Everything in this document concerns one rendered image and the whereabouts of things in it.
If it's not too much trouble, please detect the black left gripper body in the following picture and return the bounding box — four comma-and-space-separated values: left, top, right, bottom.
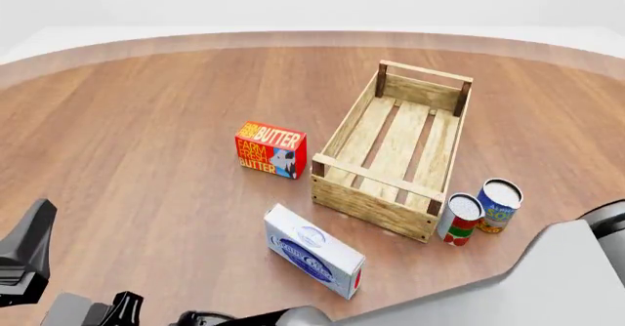
0, 256, 52, 308

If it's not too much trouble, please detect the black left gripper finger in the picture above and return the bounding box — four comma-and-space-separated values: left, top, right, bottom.
108, 291, 146, 326
0, 197, 58, 269

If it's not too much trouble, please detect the wooden slat tray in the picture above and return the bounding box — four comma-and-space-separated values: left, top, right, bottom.
310, 60, 476, 245

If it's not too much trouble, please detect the small grey flat plate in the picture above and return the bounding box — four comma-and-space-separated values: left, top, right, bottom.
44, 292, 116, 326

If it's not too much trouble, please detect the white blue cream cheese box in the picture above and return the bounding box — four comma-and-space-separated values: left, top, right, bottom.
263, 202, 367, 302

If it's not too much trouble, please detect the red butter box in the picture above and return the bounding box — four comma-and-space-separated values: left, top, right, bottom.
233, 120, 309, 181

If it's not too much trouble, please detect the red white tomato tin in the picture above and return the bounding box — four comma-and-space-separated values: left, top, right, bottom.
436, 191, 486, 248

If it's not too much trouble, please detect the blue yellow soup tin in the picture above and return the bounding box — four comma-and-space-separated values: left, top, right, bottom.
475, 177, 525, 235

